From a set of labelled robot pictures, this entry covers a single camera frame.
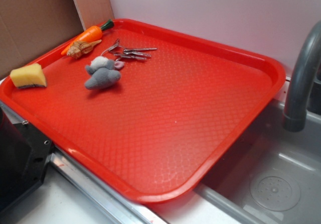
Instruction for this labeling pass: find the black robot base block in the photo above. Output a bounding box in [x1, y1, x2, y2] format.
[1, 110, 53, 213]

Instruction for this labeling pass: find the red plastic tray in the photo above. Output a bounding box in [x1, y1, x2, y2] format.
[1, 19, 285, 203]

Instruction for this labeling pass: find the bundle of metal clips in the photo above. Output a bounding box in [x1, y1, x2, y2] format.
[100, 38, 158, 61]

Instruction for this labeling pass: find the gray plush mouse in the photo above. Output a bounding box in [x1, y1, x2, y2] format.
[84, 56, 124, 90]

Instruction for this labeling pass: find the orange toy carrot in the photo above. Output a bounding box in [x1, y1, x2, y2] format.
[61, 20, 114, 56]

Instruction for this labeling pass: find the tan seashell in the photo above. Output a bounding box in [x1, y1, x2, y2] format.
[66, 40, 102, 59]

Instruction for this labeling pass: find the gray toy sink basin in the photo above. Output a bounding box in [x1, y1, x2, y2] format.
[195, 100, 320, 223]

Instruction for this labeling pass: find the yellow sponge wedge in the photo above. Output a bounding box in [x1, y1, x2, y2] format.
[10, 63, 47, 88]

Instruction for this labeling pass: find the gray plastic faucet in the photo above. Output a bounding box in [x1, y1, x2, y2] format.
[282, 22, 320, 132]

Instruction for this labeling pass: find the brown cardboard panel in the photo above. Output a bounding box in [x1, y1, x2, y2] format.
[1, 0, 114, 78]

